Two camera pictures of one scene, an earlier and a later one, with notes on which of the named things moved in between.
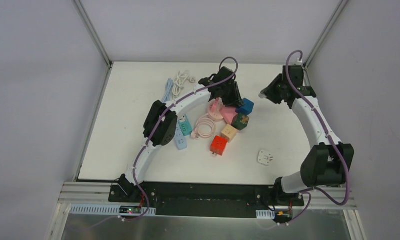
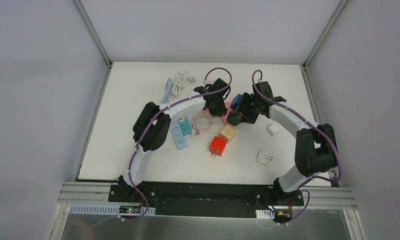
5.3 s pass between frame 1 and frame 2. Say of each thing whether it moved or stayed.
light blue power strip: stayed
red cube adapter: stayed
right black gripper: moved
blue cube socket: moved
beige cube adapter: stayed
